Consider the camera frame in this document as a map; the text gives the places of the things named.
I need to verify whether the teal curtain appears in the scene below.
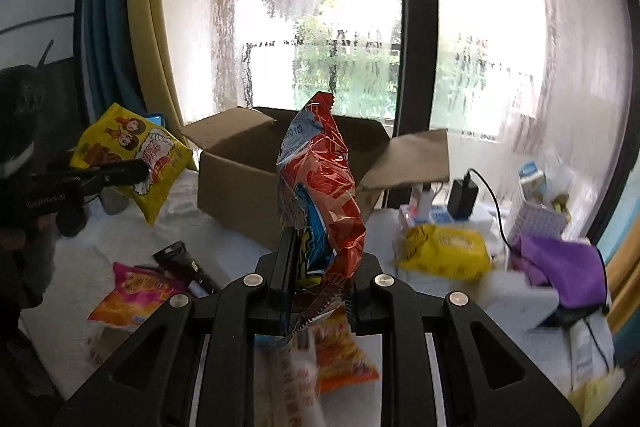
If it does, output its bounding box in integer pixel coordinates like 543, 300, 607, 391
75, 0, 147, 124

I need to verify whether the purple cloth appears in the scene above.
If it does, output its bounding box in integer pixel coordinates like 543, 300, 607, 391
510, 234, 609, 309

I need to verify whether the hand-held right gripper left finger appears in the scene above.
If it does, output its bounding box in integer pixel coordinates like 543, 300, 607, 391
52, 227, 301, 427

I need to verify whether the black snack packet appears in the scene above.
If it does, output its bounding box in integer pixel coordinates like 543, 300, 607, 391
152, 243, 221, 299

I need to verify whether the red snack bag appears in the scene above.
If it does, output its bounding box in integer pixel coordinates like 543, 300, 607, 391
276, 91, 368, 348

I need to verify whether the white plastic basket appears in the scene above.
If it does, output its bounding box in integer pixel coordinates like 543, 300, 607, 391
509, 187, 572, 244

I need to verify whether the black cable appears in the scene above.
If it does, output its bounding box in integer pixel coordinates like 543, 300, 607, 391
467, 168, 516, 253

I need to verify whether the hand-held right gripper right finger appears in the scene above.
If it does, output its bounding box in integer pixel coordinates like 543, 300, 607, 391
347, 252, 583, 427

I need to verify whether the cardboard box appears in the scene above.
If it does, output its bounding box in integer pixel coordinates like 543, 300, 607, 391
177, 106, 451, 253

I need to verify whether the black window frame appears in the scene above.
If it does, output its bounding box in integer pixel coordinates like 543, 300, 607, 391
392, 0, 440, 140

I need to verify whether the yellow cartoon snack packet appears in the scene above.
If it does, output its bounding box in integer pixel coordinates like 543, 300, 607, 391
70, 103, 197, 226

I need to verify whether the black charger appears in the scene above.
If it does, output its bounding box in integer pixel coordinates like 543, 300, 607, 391
446, 174, 479, 221

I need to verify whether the blue white carton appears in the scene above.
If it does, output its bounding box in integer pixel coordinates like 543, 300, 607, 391
517, 162, 549, 204

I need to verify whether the white snack packet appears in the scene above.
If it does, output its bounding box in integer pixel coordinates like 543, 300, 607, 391
257, 332, 328, 427

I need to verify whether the pink orange snack packet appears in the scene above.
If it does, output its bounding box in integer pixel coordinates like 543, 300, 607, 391
89, 263, 190, 333

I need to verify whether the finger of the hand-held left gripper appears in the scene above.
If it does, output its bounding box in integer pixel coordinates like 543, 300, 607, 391
47, 159, 151, 202

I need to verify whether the yellow wipes pack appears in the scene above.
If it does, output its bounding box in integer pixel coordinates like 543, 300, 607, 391
399, 224, 493, 284

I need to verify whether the yellow curtain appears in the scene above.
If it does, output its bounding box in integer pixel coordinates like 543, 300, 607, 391
125, 0, 201, 172

